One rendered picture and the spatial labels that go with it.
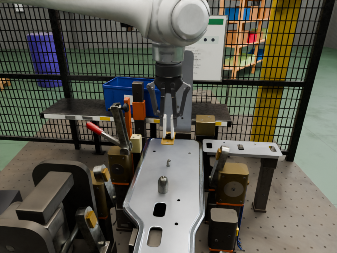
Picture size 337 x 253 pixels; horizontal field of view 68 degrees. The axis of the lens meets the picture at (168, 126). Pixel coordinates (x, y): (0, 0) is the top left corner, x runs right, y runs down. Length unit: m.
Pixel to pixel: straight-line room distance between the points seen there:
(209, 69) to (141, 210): 0.81
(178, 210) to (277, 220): 0.57
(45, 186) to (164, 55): 0.42
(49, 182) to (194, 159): 0.52
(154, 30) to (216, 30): 0.76
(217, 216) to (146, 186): 0.22
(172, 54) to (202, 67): 0.61
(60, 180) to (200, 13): 0.40
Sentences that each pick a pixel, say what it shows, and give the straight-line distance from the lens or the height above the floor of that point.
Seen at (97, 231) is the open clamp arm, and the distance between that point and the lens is 0.62.
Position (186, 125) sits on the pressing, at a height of 1.03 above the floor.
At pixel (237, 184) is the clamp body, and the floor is 1.01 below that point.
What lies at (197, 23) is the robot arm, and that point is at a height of 1.46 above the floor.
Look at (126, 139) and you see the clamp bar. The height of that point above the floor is 1.09.
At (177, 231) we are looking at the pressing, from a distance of 0.65.
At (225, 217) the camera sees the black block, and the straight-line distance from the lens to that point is 0.71.
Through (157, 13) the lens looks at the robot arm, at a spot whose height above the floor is 1.48.
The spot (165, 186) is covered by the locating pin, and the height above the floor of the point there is 1.03.
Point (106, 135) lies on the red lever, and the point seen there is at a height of 1.11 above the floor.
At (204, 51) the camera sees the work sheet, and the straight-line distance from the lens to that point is 1.26.
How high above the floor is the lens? 1.49
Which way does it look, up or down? 26 degrees down
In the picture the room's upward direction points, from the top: straight up
